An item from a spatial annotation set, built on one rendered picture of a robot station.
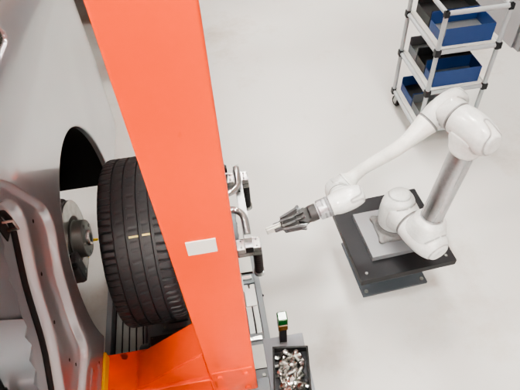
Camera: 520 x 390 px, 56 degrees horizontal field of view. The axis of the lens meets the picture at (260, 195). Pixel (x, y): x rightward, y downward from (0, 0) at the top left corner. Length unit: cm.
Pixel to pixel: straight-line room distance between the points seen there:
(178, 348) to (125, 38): 122
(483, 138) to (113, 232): 137
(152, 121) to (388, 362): 202
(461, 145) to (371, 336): 113
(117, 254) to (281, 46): 319
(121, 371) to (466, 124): 157
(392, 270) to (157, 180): 174
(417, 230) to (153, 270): 123
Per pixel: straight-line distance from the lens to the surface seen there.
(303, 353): 204
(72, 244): 203
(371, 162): 219
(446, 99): 213
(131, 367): 194
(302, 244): 295
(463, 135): 204
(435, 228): 234
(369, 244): 257
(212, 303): 138
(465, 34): 321
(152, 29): 79
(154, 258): 167
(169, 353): 181
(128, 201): 171
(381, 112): 384
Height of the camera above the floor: 240
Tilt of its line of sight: 49 degrees down
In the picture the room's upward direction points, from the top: 5 degrees counter-clockwise
